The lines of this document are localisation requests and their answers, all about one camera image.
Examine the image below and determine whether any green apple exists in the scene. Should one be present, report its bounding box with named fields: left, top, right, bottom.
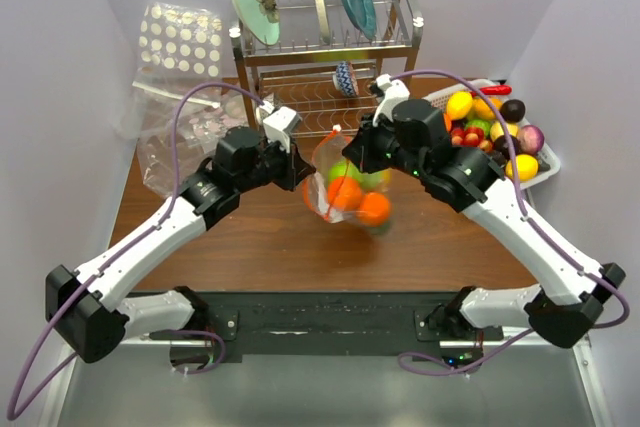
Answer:
left=327, top=159, right=362, bottom=183

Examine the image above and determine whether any light green pepper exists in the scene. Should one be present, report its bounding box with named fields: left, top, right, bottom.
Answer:
left=360, top=169, right=391, bottom=192

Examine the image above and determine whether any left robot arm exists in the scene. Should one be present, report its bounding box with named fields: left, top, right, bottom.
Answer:
left=45, top=127, right=315, bottom=363

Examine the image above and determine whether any purple onion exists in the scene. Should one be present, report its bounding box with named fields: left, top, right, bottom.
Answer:
left=517, top=124, right=545, bottom=156

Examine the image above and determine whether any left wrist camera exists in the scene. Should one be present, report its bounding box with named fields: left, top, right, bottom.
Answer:
left=255, top=102, right=301, bottom=154

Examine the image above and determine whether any polka dot plastic bag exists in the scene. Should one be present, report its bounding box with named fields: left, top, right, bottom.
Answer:
left=132, top=1, right=223, bottom=109

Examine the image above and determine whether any grey patterned bowl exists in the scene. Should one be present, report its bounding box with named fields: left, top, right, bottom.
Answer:
left=263, top=93, right=281, bottom=108

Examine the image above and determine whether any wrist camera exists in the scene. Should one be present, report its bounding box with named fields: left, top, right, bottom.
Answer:
left=370, top=74, right=410, bottom=127
left=255, top=102, right=301, bottom=154

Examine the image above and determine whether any orange fruit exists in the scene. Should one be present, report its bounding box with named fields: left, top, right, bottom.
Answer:
left=356, top=192, right=391, bottom=228
left=473, top=97, right=503, bottom=121
left=327, top=177, right=364, bottom=211

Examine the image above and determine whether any clear crumpled plastic bag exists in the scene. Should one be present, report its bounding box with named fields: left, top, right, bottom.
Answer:
left=114, top=87, right=249, bottom=198

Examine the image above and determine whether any red chili pepper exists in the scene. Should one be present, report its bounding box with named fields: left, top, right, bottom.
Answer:
left=470, top=84, right=512, bottom=96

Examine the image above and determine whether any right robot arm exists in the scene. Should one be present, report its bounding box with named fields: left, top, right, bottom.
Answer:
left=342, top=99, right=626, bottom=348

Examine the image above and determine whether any blue patterned bowl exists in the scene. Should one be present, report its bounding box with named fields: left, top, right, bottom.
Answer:
left=333, top=61, right=359, bottom=98

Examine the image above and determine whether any orange zip top bag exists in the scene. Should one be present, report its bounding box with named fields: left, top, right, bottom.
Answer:
left=303, top=125, right=392, bottom=235

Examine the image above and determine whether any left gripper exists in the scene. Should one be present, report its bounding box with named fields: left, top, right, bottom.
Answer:
left=237, top=133, right=316, bottom=193

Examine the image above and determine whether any dark mangosteen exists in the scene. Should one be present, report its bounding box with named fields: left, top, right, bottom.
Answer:
left=494, top=135, right=522, bottom=159
left=500, top=99, right=526, bottom=123

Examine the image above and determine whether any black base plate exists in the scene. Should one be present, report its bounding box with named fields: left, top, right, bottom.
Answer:
left=149, top=290, right=504, bottom=366

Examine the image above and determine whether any metal dish rack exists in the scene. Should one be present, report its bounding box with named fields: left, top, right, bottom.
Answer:
left=229, top=0, right=424, bottom=138

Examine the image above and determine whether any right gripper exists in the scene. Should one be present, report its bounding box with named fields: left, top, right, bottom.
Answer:
left=343, top=110, right=426, bottom=180

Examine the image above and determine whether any white food tray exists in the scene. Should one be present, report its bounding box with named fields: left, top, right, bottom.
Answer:
left=425, top=79, right=561, bottom=190

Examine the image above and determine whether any dark green avocado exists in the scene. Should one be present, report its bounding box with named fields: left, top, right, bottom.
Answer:
left=368, top=223, right=391, bottom=236

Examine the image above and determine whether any yellow lemon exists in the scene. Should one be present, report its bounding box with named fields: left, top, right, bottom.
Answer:
left=445, top=91, right=473, bottom=121
left=505, top=154, right=539, bottom=183

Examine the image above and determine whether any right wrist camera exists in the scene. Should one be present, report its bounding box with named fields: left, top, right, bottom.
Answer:
left=370, top=74, right=410, bottom=127

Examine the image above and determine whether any pale yellow pear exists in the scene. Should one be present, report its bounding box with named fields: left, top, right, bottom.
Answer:
left=489, top=121, right=519, bottom=142

